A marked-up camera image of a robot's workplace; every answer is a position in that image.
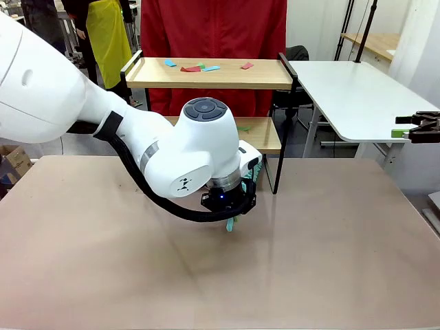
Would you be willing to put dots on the mannequin with yellow apron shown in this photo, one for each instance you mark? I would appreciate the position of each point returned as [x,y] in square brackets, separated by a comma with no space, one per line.
[106,41]

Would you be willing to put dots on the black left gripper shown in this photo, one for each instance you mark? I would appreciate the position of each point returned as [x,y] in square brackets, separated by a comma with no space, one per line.
[221,199]

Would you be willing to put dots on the black pole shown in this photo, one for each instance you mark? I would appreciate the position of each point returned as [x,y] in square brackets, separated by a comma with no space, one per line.
[366,31]

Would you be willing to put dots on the large white table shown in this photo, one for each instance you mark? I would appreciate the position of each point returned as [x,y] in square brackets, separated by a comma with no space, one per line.
[361,96]

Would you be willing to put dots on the cardboard box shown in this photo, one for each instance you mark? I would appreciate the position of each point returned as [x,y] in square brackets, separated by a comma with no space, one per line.
[17,159]

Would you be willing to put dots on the grey metal frame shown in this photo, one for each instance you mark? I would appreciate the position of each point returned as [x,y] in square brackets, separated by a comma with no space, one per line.
[433,216]

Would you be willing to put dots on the black tripod stand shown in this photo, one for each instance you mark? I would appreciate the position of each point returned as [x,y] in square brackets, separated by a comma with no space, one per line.
[344,31]

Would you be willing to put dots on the black chair back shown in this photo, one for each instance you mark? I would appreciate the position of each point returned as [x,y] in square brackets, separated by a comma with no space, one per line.
[298,53]

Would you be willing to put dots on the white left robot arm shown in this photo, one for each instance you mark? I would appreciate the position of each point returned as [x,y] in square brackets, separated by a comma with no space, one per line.
[51,96]

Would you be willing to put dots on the mannequin in dark clothes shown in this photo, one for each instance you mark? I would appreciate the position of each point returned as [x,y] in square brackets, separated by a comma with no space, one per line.
[48,20]

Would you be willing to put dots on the person in red jacket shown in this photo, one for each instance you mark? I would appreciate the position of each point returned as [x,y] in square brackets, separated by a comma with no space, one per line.
[213,27]

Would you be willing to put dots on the wooden table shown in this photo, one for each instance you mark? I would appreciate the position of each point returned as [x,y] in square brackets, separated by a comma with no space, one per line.
[374,41]

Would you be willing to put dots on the teal microfibre duster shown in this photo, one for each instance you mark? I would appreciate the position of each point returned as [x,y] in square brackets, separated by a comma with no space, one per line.
[229,225]

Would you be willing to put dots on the two-tier wood metal shelf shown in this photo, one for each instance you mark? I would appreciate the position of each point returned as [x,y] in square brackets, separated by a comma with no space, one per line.
[206,80]

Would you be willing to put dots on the long light blue paper scrap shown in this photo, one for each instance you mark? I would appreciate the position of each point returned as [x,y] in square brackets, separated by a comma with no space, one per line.
[210,68]

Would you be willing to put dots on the large red paper scrap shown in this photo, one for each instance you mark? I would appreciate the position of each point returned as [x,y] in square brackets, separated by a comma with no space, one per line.
[190,69]

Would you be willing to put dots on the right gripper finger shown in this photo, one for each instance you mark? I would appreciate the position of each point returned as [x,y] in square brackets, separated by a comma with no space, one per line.
[423,117]
[423,134]

